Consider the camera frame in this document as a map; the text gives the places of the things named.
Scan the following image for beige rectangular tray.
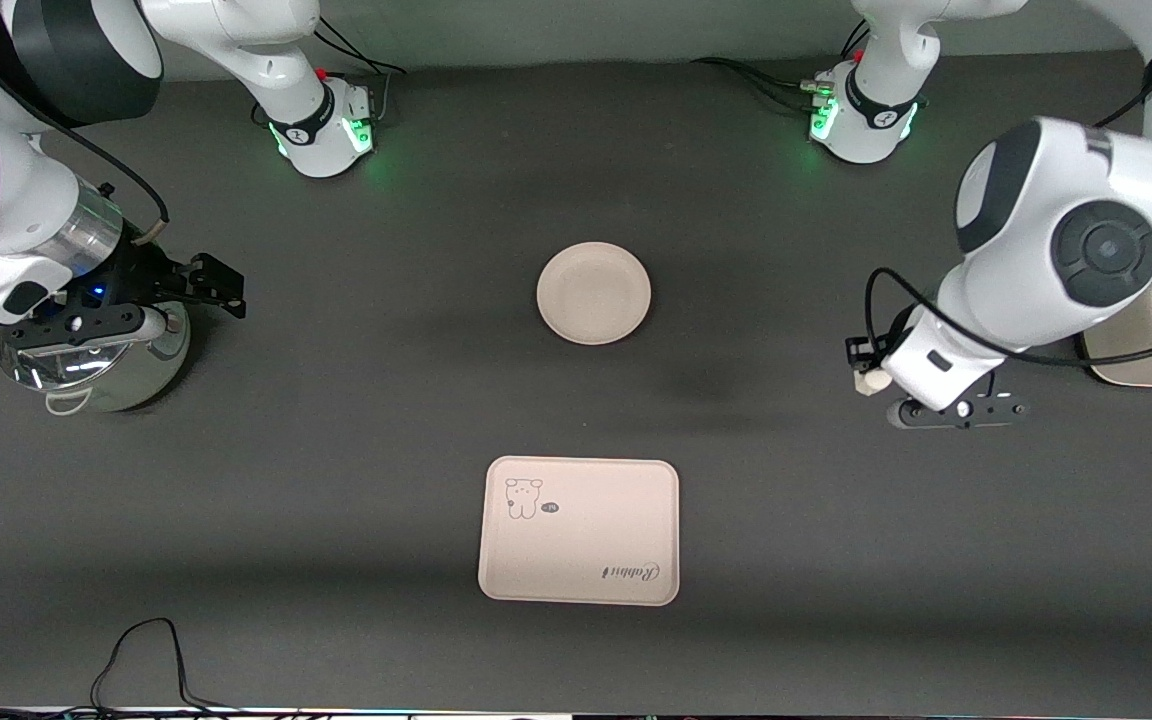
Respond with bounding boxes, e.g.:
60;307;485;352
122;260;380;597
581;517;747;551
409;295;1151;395
478;456;681;607

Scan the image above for thin black looped cable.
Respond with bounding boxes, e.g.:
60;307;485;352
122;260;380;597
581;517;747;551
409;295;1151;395
91;618;237;713

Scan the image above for black arm base cables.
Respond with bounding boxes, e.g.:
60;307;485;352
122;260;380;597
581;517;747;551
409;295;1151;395
691;55;837;113
311;15;404;126

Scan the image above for round beige plate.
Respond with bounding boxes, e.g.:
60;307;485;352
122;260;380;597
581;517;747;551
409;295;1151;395
536;242;653;347

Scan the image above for black right arm base cables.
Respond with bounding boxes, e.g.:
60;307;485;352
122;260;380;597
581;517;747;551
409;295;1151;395
311;15;404;126

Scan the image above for pot with glass lid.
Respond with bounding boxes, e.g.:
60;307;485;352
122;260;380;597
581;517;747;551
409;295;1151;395
0;300;192;416

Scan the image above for black left arm base cables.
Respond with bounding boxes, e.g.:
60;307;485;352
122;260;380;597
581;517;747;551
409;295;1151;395
691;55;837;113

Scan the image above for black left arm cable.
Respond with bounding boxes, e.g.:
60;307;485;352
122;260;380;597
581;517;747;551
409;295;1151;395
864;0;1152;367

